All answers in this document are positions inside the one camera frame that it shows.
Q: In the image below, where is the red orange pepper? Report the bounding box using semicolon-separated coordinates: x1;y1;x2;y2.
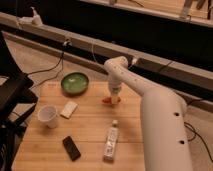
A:
102;97;121;104

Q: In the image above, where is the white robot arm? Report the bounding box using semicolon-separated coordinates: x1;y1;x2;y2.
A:
104;56;193;171

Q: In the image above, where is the green ceramic bowl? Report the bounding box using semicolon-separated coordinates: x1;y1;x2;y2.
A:
61;72;89;96

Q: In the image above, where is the white rectangular block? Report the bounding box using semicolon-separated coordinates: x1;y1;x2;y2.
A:
60;101;78;119

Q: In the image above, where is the clear plastic bottle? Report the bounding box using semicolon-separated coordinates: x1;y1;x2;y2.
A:
103;120;119;162

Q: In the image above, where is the white paper cup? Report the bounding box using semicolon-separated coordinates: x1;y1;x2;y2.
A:
37;105;58;128

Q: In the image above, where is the black smartphone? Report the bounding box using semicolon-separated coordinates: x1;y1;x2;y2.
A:
63;136;81;161

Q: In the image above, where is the black office chair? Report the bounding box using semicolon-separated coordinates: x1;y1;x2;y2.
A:
0;31;38;171

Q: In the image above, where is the white wall plug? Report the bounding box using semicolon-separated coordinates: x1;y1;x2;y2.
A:
132;58;138;65

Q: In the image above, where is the black cable on floor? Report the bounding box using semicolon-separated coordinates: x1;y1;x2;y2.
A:
26;42;71;90

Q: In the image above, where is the black cables right floor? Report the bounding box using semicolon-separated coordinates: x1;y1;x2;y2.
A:
183;98;213;163

